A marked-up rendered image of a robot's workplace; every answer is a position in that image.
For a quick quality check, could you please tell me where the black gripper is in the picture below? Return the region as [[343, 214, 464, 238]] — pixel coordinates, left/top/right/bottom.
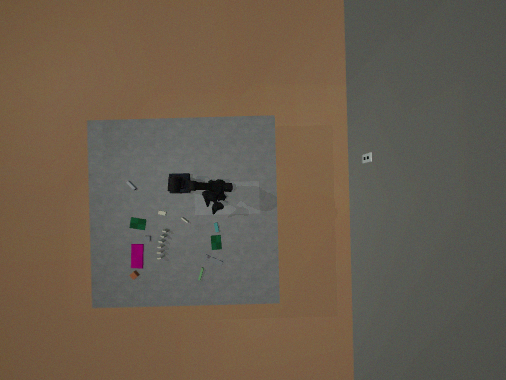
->
[[202, 190, 224, 214]]

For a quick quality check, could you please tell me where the magenta flat panel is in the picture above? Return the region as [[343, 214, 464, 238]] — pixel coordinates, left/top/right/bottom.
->
[[131, 244, 144, 268]]

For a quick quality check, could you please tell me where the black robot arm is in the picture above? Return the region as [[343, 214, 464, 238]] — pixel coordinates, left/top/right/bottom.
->
[[168, 175, 233, 202]]

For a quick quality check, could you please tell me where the small orange-brown block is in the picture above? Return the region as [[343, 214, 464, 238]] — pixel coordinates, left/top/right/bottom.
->
[[129, 270, 139, 280]]

